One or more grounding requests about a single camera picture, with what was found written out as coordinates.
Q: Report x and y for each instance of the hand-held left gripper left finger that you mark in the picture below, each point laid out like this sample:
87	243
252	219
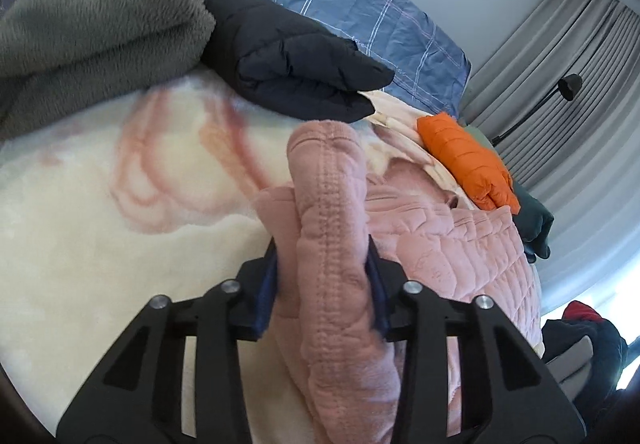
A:
267	294

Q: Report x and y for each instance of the pink quilted jacket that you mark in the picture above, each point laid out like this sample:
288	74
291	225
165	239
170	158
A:
335	274

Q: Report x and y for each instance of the black floor lamp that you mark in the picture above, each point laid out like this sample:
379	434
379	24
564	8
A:
567	86

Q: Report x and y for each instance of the orange puffer jacket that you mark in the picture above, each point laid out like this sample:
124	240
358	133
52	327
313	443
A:
465	159

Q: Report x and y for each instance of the cream bear printed blanket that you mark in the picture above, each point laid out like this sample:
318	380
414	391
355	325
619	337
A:
125	224

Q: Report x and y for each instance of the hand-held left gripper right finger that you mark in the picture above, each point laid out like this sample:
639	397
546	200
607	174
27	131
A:
377	294

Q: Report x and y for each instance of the black puffer jacket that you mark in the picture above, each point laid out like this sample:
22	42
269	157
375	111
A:
285	54

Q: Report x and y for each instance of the grey-brown fleece garment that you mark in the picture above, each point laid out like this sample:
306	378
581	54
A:
95	29

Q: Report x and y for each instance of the dark clothing pile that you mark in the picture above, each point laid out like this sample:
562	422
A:
595	349

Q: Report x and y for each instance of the green pillow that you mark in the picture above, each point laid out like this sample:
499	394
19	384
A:
475	134

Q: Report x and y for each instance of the dark teal garment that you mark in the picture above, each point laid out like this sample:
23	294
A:
535	224

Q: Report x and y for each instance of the grey pleated curtain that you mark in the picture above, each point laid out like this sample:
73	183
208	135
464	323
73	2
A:
565	134

